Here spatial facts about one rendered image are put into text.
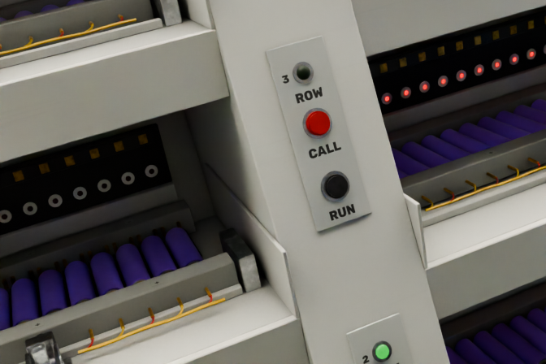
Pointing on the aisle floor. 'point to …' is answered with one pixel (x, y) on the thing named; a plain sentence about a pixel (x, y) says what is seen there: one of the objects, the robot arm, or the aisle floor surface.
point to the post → (266, 119)
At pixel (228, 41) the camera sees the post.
